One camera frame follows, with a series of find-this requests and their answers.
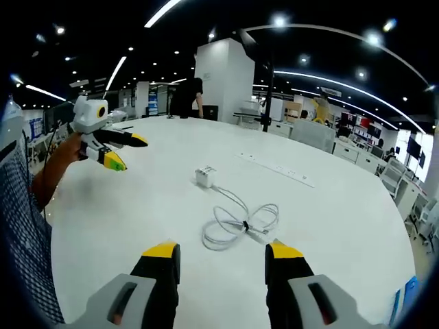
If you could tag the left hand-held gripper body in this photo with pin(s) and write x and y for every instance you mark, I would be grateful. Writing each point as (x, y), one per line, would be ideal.
(89, 114)

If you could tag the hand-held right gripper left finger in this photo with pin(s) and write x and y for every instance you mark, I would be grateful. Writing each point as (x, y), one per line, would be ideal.
(154, 274)

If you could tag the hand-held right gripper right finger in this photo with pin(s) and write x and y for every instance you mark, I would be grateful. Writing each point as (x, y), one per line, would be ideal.
(288, 270)

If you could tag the white charger adapter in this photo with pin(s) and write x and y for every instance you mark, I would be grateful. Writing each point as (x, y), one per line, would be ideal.
(205, 177)

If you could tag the white desk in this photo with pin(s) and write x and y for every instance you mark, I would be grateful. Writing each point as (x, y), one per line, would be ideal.
(154, 205)

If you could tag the person's left hand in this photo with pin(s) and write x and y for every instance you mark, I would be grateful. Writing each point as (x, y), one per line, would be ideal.
(77, 147)

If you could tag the white chest-worn device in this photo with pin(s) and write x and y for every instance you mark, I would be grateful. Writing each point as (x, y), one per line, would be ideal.
(10, 123)

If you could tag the black square object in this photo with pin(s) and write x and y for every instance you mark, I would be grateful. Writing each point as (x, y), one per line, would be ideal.
(210, 113)

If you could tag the white recessed power strip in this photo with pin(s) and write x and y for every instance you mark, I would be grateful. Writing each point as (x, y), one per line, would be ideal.
(278, 169)

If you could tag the blue box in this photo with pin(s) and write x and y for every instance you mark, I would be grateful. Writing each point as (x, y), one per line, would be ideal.
(408, 298)

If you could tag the white mesh office chair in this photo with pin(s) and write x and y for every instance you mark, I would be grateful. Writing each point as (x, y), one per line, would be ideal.
(313, 135)

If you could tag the black stand pole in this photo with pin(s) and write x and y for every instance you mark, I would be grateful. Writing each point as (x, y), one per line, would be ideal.
(269, 89)

